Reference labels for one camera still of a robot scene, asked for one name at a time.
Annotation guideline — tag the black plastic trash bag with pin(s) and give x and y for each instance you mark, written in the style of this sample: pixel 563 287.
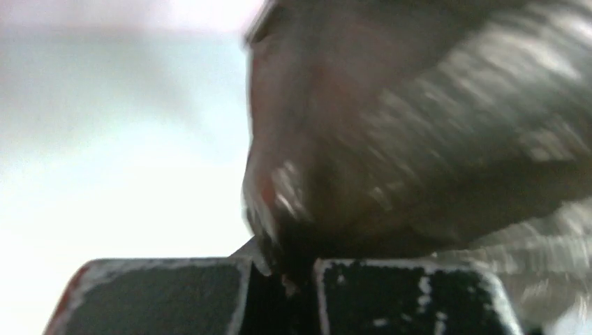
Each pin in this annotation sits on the black plastic trash bag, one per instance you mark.
pixel 449 131

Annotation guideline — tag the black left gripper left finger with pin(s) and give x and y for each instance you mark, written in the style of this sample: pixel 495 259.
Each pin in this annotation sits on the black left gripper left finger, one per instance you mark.
pixel 154 296

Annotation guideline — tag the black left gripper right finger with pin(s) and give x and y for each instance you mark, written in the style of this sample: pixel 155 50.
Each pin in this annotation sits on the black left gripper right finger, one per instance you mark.
pixel 410 297

